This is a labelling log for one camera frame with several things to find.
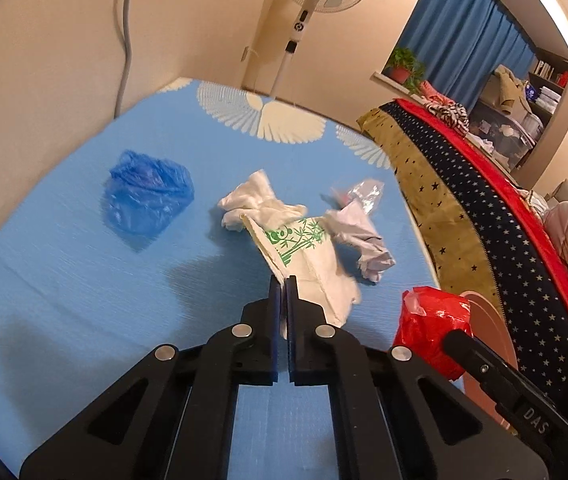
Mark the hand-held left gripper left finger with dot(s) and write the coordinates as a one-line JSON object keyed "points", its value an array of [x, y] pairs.
{"points": [[276, 340]]}

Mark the blue wing print mat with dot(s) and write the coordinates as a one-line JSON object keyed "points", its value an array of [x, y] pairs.
{"points": [[89, 285]]}

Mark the red blanket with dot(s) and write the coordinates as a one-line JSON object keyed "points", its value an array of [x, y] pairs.
{"points": [[513, 185]]}

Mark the blue plastic bag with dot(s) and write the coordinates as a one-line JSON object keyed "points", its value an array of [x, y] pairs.
{"points": [[146, 195]]}

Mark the potted green plant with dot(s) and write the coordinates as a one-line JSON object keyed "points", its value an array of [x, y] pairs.
{"points": [[403, 65]]}

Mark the wooden bookshelf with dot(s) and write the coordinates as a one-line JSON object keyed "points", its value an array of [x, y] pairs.
{"points": [[548, 70]]}

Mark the pink clothes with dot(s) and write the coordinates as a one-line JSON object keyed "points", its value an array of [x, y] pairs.
{"points": [[433, 91]]}

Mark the beige coat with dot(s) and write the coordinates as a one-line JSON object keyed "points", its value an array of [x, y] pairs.
{"points": [[508, 87]]}

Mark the striped clothes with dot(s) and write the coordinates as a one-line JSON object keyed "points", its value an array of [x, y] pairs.
{"points": [[451, 112]]}

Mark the crumpled grey paper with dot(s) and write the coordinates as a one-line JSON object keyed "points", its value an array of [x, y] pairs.
{"points": [[358, 235]]}

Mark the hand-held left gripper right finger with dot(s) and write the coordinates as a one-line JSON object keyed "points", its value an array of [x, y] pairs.
{"points": [[293, 340]]}

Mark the white crumpled tissue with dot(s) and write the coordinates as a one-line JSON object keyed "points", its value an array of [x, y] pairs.
{"points": [[251, 200]]}

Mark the blue curtain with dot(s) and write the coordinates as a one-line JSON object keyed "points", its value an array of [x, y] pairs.
{"points": [[463, 45]]}

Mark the olive star bed sheet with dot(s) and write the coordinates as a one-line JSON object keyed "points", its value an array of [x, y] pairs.
{"points": [[433, 200]]}

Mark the red plastic bag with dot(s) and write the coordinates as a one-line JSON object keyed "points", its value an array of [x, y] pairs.
{"points": [[428, 320]]}

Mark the pink plastic bin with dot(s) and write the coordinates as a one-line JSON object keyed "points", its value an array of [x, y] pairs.
{"points": [[491, 317]]}

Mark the clear storage box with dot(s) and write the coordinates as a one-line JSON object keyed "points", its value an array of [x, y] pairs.
{"points": [[506, 135]]}

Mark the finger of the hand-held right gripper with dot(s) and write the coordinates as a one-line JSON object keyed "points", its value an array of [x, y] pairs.
{"points": [[473, 360]]}

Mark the small lidded container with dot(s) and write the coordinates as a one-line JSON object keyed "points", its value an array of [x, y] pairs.
{"points": [[531, 122]]}

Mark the clear plastic wrapper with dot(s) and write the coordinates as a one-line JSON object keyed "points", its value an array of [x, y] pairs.
{"points": [[363, 192]]}

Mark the white bamboo print bag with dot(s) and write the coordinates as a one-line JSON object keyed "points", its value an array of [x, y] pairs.
{"points": [[309, 255]]}

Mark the navy star blanket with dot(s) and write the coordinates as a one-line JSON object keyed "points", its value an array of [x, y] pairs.
{"points": [[488, 225]]}

